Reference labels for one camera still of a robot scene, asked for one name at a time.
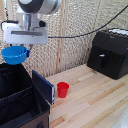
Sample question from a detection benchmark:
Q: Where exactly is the blue bowl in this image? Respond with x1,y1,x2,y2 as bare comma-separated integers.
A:
0,45,30,66

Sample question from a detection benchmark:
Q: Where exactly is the woven wicker screen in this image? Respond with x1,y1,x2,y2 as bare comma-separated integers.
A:
0,0,128,78

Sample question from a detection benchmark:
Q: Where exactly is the black chest box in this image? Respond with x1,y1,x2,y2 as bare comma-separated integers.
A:
86,28,128,81

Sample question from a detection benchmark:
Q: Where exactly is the dark blue box lid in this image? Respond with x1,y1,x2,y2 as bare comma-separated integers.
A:
31,69,55,106

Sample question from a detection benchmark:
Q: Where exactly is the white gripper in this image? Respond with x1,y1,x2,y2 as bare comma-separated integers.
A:
1,20,49,54

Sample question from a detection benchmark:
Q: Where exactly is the red plastic cup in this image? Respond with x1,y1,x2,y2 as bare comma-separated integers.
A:
56,82,70,99

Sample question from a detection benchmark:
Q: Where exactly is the black fabric storage box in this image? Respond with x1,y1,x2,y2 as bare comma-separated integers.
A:
0,60,51,128

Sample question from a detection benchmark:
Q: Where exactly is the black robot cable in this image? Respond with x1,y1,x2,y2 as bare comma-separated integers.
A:
47,13,128,39

